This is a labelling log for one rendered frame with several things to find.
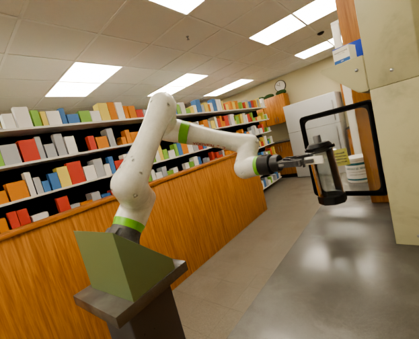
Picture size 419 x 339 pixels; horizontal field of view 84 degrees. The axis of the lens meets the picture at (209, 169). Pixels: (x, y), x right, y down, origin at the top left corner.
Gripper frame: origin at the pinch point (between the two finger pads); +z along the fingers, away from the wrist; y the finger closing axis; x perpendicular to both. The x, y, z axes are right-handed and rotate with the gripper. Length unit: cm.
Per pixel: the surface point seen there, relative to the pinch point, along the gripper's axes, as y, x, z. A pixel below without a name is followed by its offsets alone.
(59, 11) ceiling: -4, -141, -163
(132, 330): -66, 40, -52
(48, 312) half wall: -67, 71, -175
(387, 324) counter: -47, 28, 19
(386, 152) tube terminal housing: -13.5, -1.0, 21.3
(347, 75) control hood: -13.5, -25.2, 15.1
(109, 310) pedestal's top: -71, 28, -52
